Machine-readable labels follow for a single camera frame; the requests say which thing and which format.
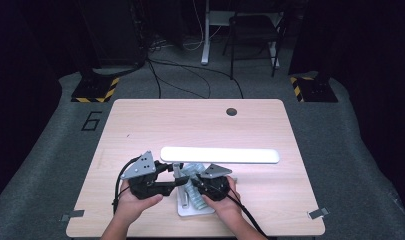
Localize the person's left hand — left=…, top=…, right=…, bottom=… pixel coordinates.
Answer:
left=113, top=180, right=164, bottom=220

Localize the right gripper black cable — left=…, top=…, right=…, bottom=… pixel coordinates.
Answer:
left=223, top=191, right=269, bottom=239

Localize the white floor cable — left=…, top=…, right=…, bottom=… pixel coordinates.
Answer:
left=181, top=0, right=224, bottom=52

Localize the black floor cable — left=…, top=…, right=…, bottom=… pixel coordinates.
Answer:
left=145, top=59, right=163, bottom=100
left=149, top=59, right=212, bottom=100
left=146, top=59, right=244, bottom=100

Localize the black chair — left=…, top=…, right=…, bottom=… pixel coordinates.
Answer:
left=222, top=13, right=286, bottom=80

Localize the black yellow striped stand base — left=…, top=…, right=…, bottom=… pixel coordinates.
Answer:
left=70, top=68, right=120, bottom=104
left=289, top=75, right=339, bottom=103

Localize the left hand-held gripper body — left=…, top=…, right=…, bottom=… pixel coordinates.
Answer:
left=120, top=150, right=176, bottom=201

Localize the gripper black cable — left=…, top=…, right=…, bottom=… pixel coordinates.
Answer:
left=111, top=155, right=143, bottom=214
left=223, top=191, right=269, bottom=239

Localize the light blue cloth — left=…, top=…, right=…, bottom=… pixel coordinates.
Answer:
left=180, top=162, right=213, bottom=211

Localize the white desk lamp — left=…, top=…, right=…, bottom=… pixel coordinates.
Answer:
left=159, top=146, right=280, bottom=218

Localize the person's right hand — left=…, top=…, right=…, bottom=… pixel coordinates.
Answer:
left=202, top=176, right=246, bottom=225

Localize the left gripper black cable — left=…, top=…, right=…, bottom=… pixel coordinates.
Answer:
left=111, top=155, right=143, bottom=214

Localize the white desk frame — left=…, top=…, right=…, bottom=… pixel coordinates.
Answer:
left=200, top=0, right=284, bottom=69

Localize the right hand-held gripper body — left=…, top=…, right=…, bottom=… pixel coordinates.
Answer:
left=196, top=163, right=233, bottom=202

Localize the grey tape strip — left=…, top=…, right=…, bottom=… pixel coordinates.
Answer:
left=308, top=207, right=330, bottom=220
left=59, top=209, right=86, bottom=222

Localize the black cabinet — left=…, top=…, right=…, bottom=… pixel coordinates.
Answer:
left=78, top=0, right=148, bottom=68

